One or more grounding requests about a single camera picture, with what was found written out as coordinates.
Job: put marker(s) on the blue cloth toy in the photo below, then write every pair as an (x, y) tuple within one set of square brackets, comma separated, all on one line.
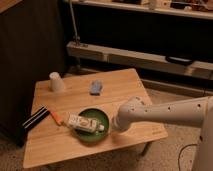
[(96, 87)]

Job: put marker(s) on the metal pole stand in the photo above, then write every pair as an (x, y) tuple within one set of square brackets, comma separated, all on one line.
[(76, 35)]

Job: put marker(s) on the white plastic bottle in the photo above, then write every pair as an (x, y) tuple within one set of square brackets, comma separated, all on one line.
[(86, 124)]

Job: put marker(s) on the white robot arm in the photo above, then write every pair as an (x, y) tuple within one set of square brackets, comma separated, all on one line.
[(196, 112)]

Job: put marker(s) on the orange marker pen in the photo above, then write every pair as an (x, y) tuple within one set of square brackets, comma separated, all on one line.
[(56, 118)]

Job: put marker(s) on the white paper cup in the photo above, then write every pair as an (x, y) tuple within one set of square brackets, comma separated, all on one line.
[(56, 82)]

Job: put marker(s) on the upper shelf with items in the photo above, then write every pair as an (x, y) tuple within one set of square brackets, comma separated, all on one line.
[(148, 7)]

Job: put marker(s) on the long metal case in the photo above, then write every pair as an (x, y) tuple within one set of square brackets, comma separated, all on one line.
[(196, 69)]

